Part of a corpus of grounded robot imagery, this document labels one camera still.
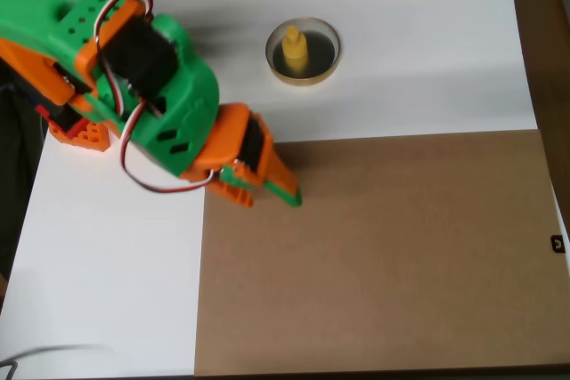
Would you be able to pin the orange gripper black servo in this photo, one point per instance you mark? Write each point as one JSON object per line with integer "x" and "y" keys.
{"x": 240, "y": 137}

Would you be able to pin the small yellow plastic piece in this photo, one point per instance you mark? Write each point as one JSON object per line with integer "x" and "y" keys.
{"x": 295, "y": 53}

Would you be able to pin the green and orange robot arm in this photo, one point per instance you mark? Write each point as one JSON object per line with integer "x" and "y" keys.
{"x": 191, "y": 86}

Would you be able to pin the orange robot arm base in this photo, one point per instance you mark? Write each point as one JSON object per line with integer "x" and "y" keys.
{"x": 87, "y": 137}

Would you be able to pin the round dish with dark bottom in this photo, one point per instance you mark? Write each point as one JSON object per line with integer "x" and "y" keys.
{"x": 323, "y": 53}

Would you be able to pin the brown fibreboard panel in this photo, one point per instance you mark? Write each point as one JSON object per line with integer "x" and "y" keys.
{"x": 378, "y": 242}

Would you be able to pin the white board sheet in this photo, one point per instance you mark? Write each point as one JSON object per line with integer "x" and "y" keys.
{"x": 356, "y": 99}

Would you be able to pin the small black tag white mark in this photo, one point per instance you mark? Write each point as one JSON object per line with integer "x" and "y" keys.
{"x": 557, "y": 244}

